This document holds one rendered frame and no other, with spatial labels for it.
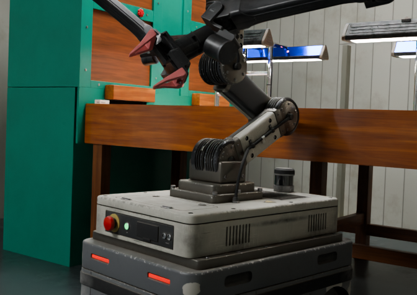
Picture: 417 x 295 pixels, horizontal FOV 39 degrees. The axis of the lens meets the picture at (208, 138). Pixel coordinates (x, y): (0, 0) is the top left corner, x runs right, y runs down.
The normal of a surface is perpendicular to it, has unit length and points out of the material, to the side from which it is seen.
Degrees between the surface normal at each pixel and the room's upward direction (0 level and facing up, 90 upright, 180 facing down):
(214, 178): 90
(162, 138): 90
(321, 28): 90
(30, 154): 90
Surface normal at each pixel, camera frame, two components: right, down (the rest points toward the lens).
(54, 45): -0.59, 0.00
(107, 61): 0.80, 0.05
